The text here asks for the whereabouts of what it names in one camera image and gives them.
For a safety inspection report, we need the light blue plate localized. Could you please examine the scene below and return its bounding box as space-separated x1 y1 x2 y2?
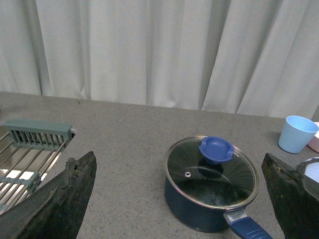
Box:
297 157 319 199

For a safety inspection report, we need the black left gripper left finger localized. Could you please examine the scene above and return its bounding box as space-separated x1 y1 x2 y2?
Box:
0 151 97 239

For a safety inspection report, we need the green metal dish rack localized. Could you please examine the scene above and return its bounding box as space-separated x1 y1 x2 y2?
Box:
0 119 76 213

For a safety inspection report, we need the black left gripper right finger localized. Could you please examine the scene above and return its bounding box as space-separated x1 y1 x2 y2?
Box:
262 153 319 239

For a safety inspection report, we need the white curtain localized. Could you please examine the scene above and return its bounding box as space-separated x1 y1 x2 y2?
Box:
0 0 319 118

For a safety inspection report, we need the dark blue saucepan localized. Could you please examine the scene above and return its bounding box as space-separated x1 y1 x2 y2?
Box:
163 135 275 239

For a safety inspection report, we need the pink bowl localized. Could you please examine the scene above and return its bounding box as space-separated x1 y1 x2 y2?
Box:
308 131 319 152

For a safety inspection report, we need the glass lid blue knob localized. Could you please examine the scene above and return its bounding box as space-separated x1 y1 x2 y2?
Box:
164 136 259 210

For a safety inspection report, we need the light blue cup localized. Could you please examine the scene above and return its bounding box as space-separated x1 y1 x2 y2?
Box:
278 116 319 154

